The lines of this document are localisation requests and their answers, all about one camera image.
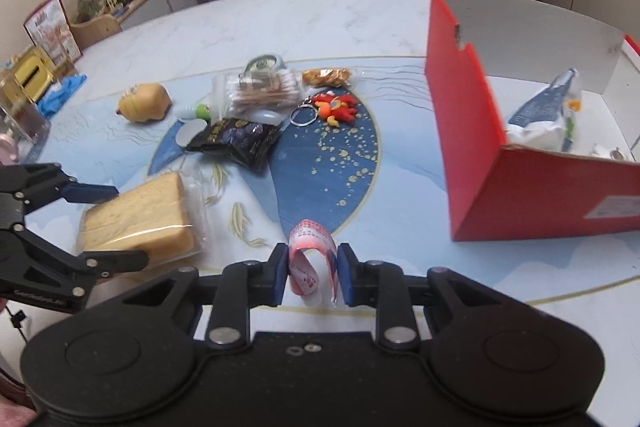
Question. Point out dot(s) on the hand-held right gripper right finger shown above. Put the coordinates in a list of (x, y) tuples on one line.
[(346, 277)]

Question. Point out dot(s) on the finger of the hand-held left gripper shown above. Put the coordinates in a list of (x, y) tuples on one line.
[(92, 194), (115, 261)]

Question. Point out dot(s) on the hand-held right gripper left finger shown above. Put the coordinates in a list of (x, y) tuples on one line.
[(281, 274)]

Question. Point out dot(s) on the pink white checked packet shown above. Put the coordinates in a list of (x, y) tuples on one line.
[(307, 264)]

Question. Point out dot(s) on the sliced bread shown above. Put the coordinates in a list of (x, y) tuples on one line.
[(137, 219)]

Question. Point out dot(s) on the yellow plush toy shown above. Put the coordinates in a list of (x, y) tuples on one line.
[(142, 102)]

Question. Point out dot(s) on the small glass jar silver lid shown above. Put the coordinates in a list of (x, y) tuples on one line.
[(189, 132)]

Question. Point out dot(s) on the black snack packet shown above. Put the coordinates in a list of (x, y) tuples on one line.
[(235, 139)]

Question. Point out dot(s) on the red cardboard box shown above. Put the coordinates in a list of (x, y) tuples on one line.
[(500, 187)]

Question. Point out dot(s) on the pink cup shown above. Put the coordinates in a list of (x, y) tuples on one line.
[(5, 149)]

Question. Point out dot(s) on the large clear glass jar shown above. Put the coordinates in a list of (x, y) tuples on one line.
[(20, 117)]

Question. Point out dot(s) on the blue gloves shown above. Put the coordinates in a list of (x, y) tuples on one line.
[(60, 93)]

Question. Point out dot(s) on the small green white bottle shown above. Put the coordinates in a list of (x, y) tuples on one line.
[(197, 111)]

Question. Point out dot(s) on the yellow tissue box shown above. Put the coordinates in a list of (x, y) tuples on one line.
[(30, 74)]

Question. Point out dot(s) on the clear plastic tube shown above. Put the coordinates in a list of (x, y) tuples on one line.
[(265, 115)]

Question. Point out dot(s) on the red printed board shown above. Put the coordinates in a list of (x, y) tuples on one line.
[(52, 29)]

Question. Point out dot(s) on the pink clothing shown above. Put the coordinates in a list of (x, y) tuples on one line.
[(10, 407)]

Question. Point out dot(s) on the cotton swabs plastic pack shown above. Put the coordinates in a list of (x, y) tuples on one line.
[(255, 92)]

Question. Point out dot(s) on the wooden sideboard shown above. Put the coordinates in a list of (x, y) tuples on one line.
[(135, 2)]

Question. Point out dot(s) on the blue white packet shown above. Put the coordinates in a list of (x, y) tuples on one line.
[(545, 112)]

